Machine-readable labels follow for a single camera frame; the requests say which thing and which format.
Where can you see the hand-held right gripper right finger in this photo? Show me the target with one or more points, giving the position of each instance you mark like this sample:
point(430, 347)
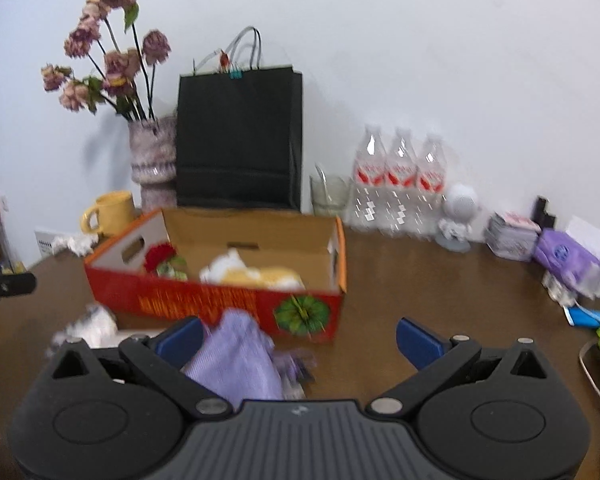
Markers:
point(420, 345)

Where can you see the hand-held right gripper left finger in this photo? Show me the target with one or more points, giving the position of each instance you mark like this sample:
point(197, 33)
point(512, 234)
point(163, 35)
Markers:
point(180, 342)

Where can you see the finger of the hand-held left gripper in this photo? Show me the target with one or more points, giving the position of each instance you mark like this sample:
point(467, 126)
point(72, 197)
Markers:
point(10, 284)

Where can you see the red cardboard box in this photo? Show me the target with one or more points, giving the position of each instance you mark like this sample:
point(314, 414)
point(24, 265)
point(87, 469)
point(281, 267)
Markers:
point(180, 300)

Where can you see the purple knitted hat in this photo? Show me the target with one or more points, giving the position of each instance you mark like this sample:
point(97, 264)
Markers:
point(235, 360)

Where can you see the white tissue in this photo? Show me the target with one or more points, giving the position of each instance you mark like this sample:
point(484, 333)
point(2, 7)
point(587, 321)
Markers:
point(95, 322)
point(77, 244)

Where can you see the small clear packet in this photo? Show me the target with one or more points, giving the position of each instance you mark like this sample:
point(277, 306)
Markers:
point(297, 367)

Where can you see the red rose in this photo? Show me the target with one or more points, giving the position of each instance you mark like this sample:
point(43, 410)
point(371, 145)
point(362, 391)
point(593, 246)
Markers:
point(159, 255)

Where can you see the white and yellow plush toy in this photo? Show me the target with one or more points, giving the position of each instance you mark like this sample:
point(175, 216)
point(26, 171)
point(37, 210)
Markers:
point(275, 277)

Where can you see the yellow mug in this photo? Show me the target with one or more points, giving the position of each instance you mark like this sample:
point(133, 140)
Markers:
point(115, 212)

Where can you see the printed tin box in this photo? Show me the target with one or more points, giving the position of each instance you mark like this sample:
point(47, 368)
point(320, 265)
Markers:
point(510, 240)

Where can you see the white robot figure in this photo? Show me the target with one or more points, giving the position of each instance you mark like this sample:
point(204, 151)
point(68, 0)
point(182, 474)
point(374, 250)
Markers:
point(460, 200)

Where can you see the blue tube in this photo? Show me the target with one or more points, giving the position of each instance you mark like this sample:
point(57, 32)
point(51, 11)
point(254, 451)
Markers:
point(582, 316)

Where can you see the red label water bottle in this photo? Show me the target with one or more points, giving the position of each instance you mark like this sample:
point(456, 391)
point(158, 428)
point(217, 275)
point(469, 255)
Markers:
point(370, 175)
point(431, 180)
point(401, 177)

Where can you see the purple tissue pack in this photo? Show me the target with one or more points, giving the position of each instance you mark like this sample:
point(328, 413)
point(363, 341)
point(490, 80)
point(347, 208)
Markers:
point(562, 255)

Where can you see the clear glass cup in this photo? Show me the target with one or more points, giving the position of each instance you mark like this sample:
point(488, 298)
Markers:
point(332, 197)

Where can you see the black rectangular object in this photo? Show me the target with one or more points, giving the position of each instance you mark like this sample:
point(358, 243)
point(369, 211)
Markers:
point(542, 210)

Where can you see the mottled purple vase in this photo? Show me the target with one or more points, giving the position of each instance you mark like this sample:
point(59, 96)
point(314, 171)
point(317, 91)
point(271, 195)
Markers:
point(152, 160)

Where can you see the white paper box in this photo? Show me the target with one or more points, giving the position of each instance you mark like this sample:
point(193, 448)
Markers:
point(587, 232)

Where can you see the teal binder clip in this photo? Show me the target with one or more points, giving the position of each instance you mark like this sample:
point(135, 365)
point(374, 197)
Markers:
point(236, 74)

